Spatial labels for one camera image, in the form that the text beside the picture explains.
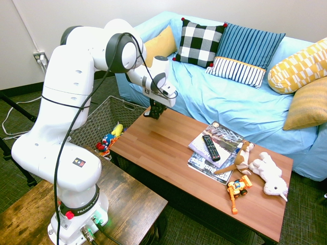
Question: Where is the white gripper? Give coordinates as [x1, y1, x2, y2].
[148, 91, 177, 114]

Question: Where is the black gamepad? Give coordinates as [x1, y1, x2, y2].
[143, 103, 165, 121]

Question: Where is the grey wicker basket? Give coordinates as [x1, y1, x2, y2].
[68, 95, 149, 163]

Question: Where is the yellow plush toy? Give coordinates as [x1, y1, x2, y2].
[110, 121, 125, 137]

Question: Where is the reddish wooden coffee table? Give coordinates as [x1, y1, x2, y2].
[109, 106, 294, 245]

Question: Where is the plain yellow pillow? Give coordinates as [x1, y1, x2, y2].
[143, 25, 178, 68]

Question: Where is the blue red plush toy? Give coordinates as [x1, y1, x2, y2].
[95, 133, 121, 157]

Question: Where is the black remote control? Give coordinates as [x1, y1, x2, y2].
[202, 134, 221, 162]

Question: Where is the light blue covered sofa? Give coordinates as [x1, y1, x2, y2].
[114, 10, 327, 182]

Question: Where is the black white checkered pillow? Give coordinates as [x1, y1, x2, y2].
[172, 17, 228, 69]

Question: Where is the magazine with snowy cover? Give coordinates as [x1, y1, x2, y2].
[188, 120, 245, 169]

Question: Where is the business magazine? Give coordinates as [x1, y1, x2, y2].
[186, 152, 235, 186]

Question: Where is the brown white plush dog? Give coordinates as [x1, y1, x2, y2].
[214, 140, 256, 177]

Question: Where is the dark rustic wooden table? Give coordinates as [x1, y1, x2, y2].
[0, 145, 169, 245]

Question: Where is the blue striped pillow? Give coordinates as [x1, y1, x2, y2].
[205, 22, 287, 90]

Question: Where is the orange toy excavator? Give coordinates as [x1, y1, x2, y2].
[226, 174, 254, 215]

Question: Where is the white plush unicorn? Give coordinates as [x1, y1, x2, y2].
[248, 151, 290, 203]

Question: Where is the yellow white patterned bolster pillow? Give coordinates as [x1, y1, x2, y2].
[267, 37, 327, 95]

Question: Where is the yellow ribbed pillow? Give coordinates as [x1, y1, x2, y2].
[282, 76, 327, 131]

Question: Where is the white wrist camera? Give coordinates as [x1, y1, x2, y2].
[160, 85, 178, 97]

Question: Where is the wall power outlet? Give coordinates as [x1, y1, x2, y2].
[32, 51, 49, 67]

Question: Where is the black base connector cable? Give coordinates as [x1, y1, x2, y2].
[91, 216, 125, 245]

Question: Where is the white power cable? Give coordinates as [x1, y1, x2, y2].
[1, 61, 49, 141]

